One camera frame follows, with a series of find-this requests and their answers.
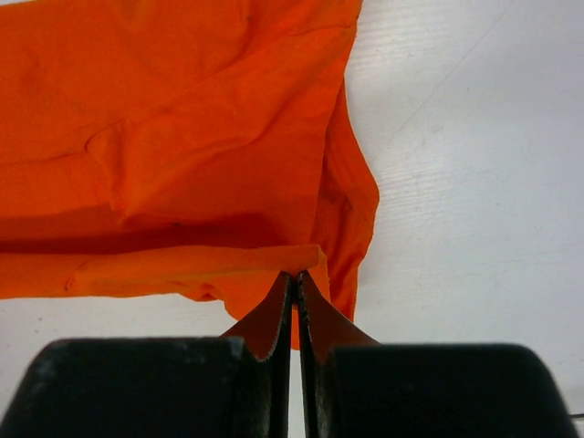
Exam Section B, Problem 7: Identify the orange t shirt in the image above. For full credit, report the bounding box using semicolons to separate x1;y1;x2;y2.
0;0;381;350

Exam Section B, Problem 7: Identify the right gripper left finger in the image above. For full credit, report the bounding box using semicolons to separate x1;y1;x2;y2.
1;273;292;437

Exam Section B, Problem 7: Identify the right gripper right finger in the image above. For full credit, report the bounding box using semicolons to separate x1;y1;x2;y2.
297;273;578;437

